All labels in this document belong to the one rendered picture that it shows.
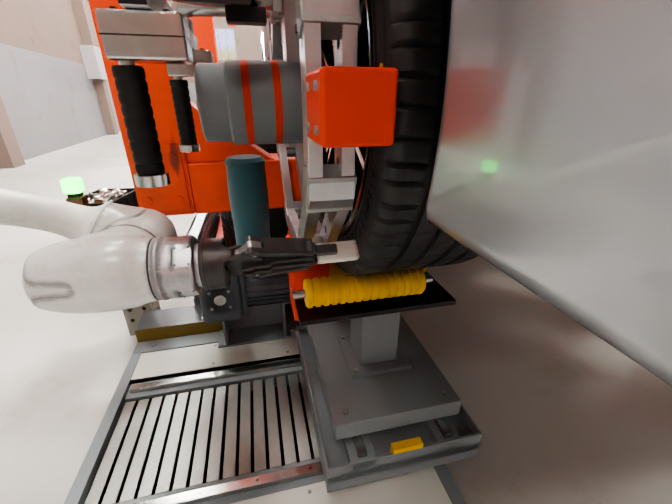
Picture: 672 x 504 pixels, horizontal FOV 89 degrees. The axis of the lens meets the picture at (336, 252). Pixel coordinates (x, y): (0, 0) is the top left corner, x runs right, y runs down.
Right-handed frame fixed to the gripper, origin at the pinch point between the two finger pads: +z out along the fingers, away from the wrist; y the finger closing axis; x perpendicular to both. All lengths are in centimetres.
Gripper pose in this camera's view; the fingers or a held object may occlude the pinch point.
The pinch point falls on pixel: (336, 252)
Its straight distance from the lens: 53.9
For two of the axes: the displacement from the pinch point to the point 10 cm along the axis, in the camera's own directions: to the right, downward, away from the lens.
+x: -1.6, -9.3, 3.4
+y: 1.6, -3.6, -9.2
